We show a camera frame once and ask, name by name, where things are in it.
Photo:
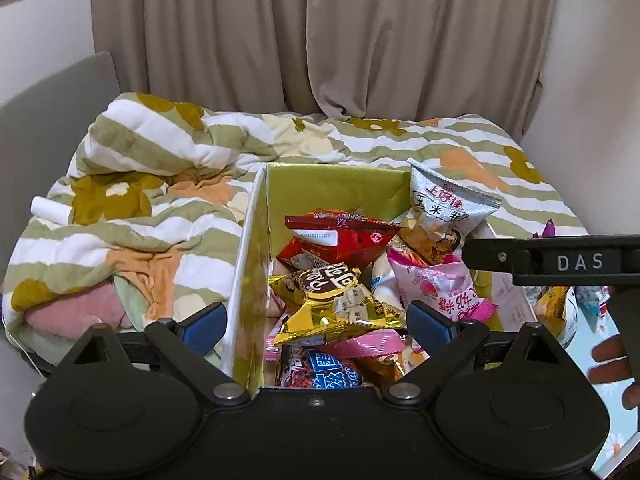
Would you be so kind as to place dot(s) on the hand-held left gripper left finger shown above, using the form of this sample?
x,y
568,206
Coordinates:
x,y
206,329

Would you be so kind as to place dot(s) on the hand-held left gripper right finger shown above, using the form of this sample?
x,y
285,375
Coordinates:
x,y
429,329

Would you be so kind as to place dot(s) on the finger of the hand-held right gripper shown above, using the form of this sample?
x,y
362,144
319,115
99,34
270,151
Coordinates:
x,y
490,254

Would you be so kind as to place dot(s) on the orange snack packet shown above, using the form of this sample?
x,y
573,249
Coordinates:
x,y
385,370

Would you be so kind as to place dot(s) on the white snack packet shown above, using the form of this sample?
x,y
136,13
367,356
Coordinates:
x,y
387,285

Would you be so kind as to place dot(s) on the silver snack packet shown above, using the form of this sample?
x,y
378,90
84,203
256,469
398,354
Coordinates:
x,y
450,200

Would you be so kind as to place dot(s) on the pink striped snack packet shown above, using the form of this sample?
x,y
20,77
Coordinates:
x,y
360,345

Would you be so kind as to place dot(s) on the gold snack packet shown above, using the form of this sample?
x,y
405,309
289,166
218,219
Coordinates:
x,y
320,317

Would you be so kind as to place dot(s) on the blue label chocolate snack packet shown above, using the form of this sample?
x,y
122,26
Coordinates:
x,y
325,375

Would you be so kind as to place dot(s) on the red snack packet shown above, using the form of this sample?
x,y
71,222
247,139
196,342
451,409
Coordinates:
x,y
350,245

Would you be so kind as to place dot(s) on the gold cardboard box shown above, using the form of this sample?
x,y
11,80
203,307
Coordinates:
x,y
325,185

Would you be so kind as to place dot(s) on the person's right hand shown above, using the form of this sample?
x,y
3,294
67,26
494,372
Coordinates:
x,y
612,372

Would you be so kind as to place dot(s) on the purple snack packet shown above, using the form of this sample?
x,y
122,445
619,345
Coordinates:
x,y
547,229

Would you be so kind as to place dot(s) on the yellow snack packet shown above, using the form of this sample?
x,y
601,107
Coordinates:
x,y
552,305

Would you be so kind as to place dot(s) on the blue white wafer packet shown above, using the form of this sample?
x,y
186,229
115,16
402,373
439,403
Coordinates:
x,y
587,302

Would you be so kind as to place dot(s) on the pink cloth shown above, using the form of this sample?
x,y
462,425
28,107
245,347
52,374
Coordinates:
x,y
75,312

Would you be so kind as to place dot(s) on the white paper roll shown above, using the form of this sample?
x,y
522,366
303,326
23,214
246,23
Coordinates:
x,y
47,210

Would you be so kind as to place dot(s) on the striped floral blanket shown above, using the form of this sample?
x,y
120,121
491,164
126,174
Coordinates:
x,y
165,125

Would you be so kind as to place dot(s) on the grey headboard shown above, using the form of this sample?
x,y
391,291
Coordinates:
x,y
40,135

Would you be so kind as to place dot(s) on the beige curtain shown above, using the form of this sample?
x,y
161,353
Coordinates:
x,y
300,35

